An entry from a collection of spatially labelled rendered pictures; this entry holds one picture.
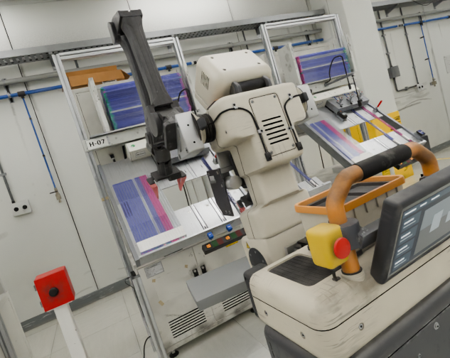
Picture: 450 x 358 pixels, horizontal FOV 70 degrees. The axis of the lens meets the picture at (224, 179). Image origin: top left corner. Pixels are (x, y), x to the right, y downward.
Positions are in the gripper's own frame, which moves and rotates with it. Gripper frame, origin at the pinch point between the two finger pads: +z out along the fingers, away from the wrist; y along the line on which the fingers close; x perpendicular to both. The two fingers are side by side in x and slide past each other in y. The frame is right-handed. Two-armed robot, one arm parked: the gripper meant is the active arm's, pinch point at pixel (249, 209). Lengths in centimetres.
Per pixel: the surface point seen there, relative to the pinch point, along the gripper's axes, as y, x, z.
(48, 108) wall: 80, -230, 54
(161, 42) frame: -1, -120, -40
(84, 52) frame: 46, -121, -40
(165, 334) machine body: 56, 12, 69
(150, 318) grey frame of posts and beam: 62, 16, 31
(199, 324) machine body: 36, 15, 73
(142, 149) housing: 33, -70, 1
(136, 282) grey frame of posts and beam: 63, 3, 17
